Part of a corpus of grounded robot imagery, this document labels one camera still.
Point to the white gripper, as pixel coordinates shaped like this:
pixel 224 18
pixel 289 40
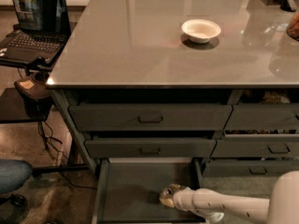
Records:
pixel 181 199

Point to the silver 7up soda can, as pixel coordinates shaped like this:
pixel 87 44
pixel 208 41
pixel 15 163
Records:
pixel 168 192

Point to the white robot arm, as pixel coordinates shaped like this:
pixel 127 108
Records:
pixel 281 208

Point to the open grey bottom drawer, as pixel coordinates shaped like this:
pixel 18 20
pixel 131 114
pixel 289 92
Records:
pixel 128 193

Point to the grey bottom right drawer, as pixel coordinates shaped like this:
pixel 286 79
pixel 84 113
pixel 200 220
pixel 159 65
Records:
pixel 250 168

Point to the grey middle left drawer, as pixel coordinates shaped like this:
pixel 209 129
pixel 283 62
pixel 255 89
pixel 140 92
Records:
pixel 149 147

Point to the grey middle right drawer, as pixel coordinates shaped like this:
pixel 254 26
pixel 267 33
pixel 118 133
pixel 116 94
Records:
pixel 257 146

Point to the grey top left drawer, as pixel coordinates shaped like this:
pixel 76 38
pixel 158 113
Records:
pixel 157 117

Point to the grey top right drawer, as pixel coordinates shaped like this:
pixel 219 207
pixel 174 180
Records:
pixel 264 117

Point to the black shoe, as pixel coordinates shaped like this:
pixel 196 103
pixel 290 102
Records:
pixel 15 199

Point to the white paper bowl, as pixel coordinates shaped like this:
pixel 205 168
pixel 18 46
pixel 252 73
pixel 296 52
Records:
pixel 200 31

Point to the black laptop stand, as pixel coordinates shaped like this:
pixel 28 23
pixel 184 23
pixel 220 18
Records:
pixel 29 100

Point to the black open laptop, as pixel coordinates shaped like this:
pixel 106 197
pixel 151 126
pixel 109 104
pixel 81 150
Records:
pixel 43 33

